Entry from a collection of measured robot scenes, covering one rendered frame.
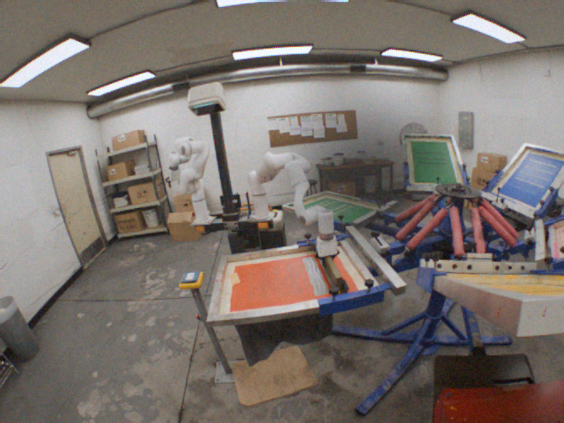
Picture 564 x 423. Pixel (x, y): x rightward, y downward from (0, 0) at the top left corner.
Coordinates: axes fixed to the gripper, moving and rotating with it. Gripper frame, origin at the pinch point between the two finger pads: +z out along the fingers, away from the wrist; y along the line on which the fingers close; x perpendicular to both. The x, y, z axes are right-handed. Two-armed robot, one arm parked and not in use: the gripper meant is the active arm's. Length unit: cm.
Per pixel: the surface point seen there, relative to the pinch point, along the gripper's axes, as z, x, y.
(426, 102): -111, -380, -368
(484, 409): -8, 97, -16
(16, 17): -200, -16, 190
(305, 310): 3.3, 28.7, 17.6
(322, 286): 5.7, 11.7, 5.9
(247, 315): 3, 28, 42
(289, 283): 5.9, 3.9, 21.1
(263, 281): 5.8, -0.9, 34.2
